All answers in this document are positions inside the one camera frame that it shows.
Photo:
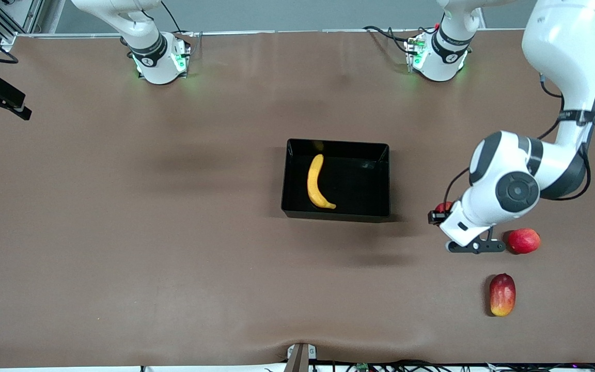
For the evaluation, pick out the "small red yellow apple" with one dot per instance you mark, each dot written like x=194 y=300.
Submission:
x=443 y=207

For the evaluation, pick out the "small green circuit board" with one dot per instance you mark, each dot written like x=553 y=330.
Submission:
x=362 y=367

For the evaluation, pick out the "red yellow mango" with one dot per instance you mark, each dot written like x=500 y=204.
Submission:
x=502 y=295

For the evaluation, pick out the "black plastic box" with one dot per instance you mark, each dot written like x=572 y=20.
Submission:
x=364 y=199

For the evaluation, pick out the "red peach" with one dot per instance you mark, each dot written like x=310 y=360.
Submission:
x=524 y=241

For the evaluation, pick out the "metal table edge bracket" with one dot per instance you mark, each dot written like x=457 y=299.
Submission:
x=300 y=356

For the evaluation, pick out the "yellow banana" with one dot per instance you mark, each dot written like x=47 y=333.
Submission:
x=314 y=191

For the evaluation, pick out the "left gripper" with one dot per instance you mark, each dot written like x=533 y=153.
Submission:
x=435 y=217

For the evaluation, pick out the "metal table edge rail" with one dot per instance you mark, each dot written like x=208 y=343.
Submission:
x=277 y=32

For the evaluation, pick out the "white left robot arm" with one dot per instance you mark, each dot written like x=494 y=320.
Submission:
x=561 y=46

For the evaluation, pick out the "aluminium frame profile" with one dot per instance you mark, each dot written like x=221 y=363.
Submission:
x=24 y=18

